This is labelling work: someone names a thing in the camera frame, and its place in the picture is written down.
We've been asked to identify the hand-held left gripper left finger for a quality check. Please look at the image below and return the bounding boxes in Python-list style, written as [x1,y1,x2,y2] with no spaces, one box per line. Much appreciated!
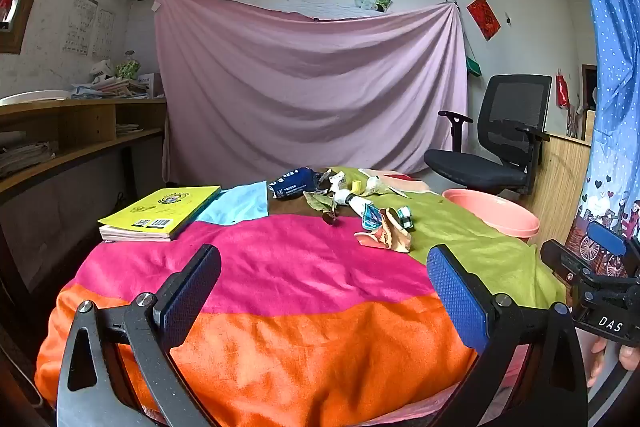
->
[56,244,222,427]

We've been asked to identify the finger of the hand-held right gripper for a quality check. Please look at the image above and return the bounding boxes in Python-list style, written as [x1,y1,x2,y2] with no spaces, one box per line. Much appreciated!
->
[587,222,640,264]
[541,239,640,348]

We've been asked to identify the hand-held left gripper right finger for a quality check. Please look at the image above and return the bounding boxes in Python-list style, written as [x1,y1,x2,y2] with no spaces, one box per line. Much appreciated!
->
[426,244,589,427]

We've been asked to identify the pink plastic basin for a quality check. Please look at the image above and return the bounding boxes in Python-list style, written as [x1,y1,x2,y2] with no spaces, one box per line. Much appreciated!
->
[442,188,541,239]

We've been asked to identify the white tube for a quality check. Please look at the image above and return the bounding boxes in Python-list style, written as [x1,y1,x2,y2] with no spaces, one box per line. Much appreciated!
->
[334,189,372,215]

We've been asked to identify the person's right hand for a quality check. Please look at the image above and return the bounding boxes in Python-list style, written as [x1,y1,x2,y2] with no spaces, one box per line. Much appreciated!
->
[589,338,640,389]

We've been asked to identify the wooden cabinet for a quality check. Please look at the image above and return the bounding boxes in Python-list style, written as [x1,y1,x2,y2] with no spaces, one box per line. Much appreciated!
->
[529,131,594,250]

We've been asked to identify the yellow book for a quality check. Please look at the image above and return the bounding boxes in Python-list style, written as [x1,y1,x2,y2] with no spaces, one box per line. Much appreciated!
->
[97,185,222,243]

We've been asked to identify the crumpled tan paper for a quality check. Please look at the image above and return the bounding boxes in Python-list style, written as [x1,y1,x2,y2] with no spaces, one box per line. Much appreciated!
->
[353,222,414,254]

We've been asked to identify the green and white carton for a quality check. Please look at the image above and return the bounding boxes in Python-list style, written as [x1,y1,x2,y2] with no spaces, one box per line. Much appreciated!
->
[382,205,415,233]

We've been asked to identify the multicoloured printed blanket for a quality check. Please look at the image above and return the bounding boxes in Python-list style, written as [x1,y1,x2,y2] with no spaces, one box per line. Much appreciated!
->
[34,167,568,427]

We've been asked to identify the blue green wrapper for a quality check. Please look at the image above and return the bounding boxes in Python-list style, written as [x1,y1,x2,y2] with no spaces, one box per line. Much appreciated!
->
[360,202,384,231]

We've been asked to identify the crumpled white plastic wrapper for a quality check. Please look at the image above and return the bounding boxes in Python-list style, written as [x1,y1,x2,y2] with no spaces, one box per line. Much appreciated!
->
[362,174,397,198]

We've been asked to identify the dark blue packet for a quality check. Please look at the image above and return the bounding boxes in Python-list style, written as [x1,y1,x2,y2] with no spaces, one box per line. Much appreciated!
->
[268,166,324,200]

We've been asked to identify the dry green leaves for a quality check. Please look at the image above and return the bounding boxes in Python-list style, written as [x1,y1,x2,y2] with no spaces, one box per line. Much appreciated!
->
[303,189,341,214]

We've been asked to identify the blue polka dot curtain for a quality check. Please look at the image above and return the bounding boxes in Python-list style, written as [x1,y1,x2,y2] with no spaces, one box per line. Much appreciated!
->
[565,0,640,279]

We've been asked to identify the black mesh office chair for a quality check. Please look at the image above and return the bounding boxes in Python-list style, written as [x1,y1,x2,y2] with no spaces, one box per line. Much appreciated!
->
[423,74,553,198]

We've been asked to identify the wooden shelf unit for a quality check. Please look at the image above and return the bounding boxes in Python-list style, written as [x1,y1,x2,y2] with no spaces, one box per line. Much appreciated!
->
[0,96,168,293]

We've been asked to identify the white cardboard box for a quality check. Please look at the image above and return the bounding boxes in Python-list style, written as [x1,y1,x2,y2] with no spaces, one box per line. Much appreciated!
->
[137,72,164,98]

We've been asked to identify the thick pile of newspapers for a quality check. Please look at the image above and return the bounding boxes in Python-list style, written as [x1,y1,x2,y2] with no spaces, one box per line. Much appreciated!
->
[0,140,59,180]

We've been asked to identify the stack of papers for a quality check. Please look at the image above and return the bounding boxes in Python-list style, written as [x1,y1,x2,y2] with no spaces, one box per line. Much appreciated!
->
[70,77,151,100]

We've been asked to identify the green patterned jar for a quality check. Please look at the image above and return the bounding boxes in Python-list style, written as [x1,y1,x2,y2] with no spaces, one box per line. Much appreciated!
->
[116,51,142,79]

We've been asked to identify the white plastic bag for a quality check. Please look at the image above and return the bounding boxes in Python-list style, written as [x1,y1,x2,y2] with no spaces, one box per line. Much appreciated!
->
[89,59,119,83]

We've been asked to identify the pink hanging cloth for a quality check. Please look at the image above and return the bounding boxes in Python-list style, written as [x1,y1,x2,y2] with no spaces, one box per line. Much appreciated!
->
[154,0,470,186]

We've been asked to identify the white basin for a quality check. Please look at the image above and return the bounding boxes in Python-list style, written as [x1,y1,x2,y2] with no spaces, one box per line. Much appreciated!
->
[0,90,71,106]

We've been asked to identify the red paper square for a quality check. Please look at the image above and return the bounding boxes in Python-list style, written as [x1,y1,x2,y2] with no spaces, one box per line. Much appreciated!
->
[466,0,502,42]

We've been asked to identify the wooden door frame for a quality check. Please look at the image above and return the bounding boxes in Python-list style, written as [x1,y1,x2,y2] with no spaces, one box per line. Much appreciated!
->
[580,64,599,114]

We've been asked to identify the small wall calendar sheet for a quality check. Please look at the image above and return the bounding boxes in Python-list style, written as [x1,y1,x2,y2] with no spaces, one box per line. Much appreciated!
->
[91,9,116,56]

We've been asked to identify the large wall calendar sheet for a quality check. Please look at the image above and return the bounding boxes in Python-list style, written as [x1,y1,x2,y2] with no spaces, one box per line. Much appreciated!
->
[62,0,98,56]

